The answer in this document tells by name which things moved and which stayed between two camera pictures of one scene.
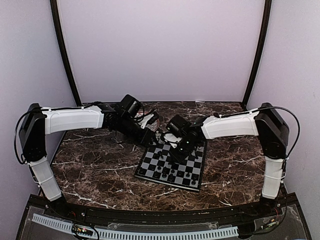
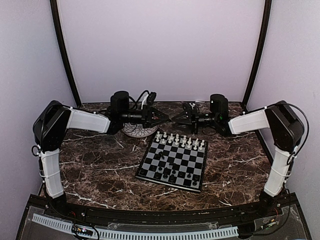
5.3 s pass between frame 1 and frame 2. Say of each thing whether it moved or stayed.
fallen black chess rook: stayed
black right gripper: moved
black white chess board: stayed
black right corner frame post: stayed
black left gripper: moved
